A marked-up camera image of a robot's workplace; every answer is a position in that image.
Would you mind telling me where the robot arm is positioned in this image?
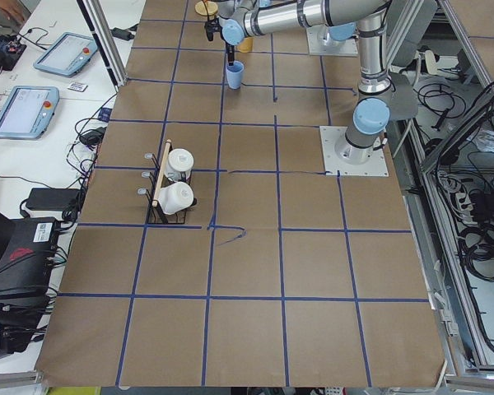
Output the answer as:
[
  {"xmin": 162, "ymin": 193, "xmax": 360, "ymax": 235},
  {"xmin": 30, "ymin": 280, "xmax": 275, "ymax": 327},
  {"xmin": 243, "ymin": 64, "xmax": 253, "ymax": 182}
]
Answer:
[{"xmin": 219, "ymin": 0, "xmax": 393, "ymax": 165}]

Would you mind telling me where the teach pendant far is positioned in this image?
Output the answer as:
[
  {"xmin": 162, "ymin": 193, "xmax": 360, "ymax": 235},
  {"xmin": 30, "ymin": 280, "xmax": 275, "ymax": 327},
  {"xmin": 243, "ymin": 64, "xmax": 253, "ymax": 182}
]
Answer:
[{"xmin": 33, "ymin": 32, "xmax": 98, "ymax": 77}]

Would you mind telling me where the teach pendant near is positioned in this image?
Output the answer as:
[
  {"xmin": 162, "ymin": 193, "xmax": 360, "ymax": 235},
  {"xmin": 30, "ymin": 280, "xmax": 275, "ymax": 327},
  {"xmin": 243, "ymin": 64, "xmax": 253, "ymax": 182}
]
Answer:
[{"xmin": 0, "ymin": 86, "xmax": 60, "ymax": 140}]

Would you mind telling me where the white mug outer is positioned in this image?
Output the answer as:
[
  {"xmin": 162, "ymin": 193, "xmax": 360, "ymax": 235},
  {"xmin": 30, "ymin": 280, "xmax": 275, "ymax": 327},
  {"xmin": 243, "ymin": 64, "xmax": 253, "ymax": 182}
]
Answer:
[{"xmin": 158, "ymin": 181, "xmax": 197, "ymax": 215}]

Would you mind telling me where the white mug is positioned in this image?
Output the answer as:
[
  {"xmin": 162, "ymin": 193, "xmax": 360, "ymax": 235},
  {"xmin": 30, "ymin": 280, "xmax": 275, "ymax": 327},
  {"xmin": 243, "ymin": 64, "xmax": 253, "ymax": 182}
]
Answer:
[
  {"xmin": 165, "ymin": 148, "xmax": 194, "ymax": 182},
  {"xmin": 158, "ymin": 181, "xmax": 197, "ymax": 215}
]

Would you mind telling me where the light blue plastic cup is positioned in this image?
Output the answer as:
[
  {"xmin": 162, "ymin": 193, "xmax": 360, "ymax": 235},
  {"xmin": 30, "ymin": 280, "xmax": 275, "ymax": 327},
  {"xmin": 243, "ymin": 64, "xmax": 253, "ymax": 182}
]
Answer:
[{"xmin": 226, "ymin": 60, "xmax": 245, "ymax": 90}]

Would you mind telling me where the black power adapter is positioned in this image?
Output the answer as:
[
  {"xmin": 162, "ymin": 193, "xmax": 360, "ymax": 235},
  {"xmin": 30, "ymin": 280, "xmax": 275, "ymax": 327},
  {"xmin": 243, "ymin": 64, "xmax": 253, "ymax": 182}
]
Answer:
[{"xmin": 19, "ymin": 188, "xmax": 83, "ymax": 218}]

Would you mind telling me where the white mug inner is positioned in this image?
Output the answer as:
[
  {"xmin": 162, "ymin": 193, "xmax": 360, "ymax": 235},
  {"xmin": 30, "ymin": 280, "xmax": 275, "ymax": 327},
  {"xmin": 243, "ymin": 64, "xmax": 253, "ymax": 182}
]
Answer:
[{"xmin": 165, "ymin": 148, "xmax": 194, "ymax": 182}]

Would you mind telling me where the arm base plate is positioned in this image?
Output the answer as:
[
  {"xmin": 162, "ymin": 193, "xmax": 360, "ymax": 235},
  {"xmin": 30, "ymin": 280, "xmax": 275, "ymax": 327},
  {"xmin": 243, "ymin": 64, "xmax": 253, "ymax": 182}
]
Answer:
[
  {"xmin": 319, "ymin": 126, "xmax": 389, "ymax": 177},
  {"xmin": 306, "ymin": 22, "xmax": 358, "ymax": 58}
]

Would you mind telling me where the black wire mug rack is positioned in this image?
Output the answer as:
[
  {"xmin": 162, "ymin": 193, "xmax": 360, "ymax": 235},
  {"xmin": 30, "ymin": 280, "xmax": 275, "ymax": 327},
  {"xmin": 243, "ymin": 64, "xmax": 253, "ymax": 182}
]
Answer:
[{"xmin": 137, "ymin": 139, "xmax": 197, "ymax": 225}]

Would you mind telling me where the wooden mug tree stand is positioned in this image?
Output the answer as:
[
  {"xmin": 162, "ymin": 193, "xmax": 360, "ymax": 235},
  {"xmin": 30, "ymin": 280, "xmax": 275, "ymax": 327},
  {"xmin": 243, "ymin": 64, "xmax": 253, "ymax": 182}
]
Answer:
[{"xmin": 194, "ymin": 0, "xmax": 218, "ymax": 16}]

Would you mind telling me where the grey office chair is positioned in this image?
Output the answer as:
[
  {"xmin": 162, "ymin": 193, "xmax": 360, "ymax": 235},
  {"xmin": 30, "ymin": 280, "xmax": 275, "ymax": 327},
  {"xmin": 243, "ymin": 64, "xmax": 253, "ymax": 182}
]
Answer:
[{"xmin": 386, "ymin": 1, "xmax": 437, "ymax": 121}]

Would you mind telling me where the aluminium frame post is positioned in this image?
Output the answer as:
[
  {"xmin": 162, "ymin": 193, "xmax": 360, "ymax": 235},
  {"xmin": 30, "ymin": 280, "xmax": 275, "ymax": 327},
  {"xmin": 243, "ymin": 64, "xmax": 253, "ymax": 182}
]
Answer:
[{"xmin": 77, "ymin": 0, "xmax": 128, "ymax": 88}]

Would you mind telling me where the teach pendant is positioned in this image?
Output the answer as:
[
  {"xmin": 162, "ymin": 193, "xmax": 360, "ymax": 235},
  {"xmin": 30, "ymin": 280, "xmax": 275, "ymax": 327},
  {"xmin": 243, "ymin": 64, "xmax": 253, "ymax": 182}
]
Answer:
[
  {"xmin": 33, "ymin": 32, "xmax": 98, "ymax": 77},
  {"xmin": 0, "ymin": 86, "xmax": 60, "ymax": 140}
]

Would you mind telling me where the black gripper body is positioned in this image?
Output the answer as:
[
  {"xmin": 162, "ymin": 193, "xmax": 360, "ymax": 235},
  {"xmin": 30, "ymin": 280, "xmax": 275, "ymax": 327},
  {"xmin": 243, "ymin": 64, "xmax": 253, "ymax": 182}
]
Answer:
[
  {"xmin": 204, "ymin": 16, "xmax": 222, "ymax": 40},
  {"xmin": 226, "ymin": 43, "xmax": 235, "ymax": 63}
]

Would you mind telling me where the bamboo cylinder holder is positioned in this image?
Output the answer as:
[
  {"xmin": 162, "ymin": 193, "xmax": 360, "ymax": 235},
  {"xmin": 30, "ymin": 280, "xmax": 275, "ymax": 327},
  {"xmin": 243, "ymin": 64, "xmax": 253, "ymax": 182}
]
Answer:
[{"xmin": 236, "ymin": 37, "xmax": 254, "ymax": 53}]

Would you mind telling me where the black computer box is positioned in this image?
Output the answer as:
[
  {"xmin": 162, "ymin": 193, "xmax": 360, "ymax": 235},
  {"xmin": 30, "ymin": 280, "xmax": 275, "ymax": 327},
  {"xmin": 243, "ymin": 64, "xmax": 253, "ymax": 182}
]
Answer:
[{"xmin": 0, "ymin": 212, "xmax": 60, "ymax": 300}]

